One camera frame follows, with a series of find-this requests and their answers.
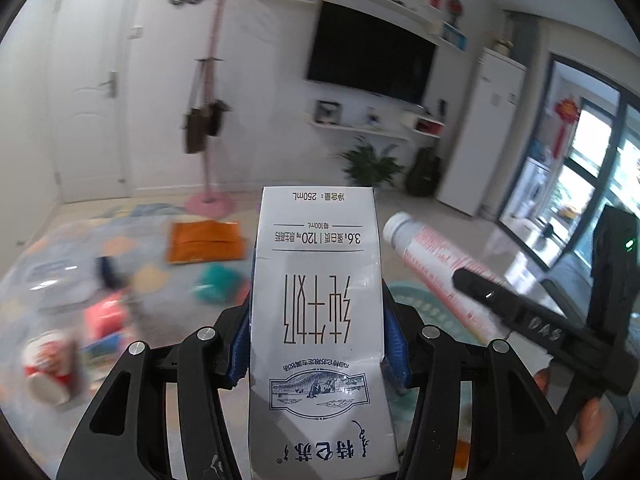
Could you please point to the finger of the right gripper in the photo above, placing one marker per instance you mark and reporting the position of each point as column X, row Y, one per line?
column 519, row 313

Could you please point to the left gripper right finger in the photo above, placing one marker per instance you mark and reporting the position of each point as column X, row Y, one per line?
column 515, row 434

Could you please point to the orange white paper cup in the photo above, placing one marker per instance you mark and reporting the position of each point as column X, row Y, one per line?
column 434, row 259

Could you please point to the milk carton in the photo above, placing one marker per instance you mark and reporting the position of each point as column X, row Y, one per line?
column 318, row 406

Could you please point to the right hand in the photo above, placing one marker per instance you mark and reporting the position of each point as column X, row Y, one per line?
column 595, row 426

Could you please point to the teal crumpled wrapper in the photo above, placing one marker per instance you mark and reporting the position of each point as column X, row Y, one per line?
column 219, row 284

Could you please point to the teal plastic laundry basket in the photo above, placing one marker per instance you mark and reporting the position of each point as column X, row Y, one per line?
column 432, row 310

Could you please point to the washing machine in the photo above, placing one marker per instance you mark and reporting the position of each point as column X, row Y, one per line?
column 534, row 178

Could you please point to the orange foil package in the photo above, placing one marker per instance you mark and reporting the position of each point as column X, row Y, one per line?
column 204, row 241

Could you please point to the patterned table cloth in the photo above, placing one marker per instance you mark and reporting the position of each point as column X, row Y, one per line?
column 80, row 267

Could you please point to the red white noodle cup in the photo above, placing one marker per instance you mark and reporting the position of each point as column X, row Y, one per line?
column 49, row 367

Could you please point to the pink coat rack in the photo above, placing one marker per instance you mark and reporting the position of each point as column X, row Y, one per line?
column 209, row 203

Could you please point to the black guitar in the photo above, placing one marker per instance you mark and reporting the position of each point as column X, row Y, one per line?
column 423, row 177

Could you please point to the white tall cabinet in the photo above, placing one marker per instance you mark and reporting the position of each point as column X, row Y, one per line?
column 484, row 129

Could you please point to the red cube shelf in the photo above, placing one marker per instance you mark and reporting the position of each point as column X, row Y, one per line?
column 428, row 126

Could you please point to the red chinese knot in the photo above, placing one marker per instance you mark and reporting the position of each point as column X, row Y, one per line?
column 568, row 112

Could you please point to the green potted plant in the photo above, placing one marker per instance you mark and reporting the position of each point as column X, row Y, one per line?
column 367, row 167

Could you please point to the brown hanging bag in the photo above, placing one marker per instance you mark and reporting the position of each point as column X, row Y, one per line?
column 195, row 120

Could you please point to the black hanging bag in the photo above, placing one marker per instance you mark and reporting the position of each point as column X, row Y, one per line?
column 216, row 111

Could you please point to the white door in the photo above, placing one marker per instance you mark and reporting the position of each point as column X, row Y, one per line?
column 83, row 89

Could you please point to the white wall shelf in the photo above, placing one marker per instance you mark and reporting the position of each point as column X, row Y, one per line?
column 371, row 131
column 444, row 31

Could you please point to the butterfly picture frame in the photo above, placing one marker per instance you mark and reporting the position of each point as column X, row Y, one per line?
column 328, row 113

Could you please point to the upper white wall shelf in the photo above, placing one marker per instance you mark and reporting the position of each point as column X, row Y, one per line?
column 444, row 31

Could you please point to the black wall television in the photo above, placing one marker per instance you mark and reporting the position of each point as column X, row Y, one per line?
column 357, row 50

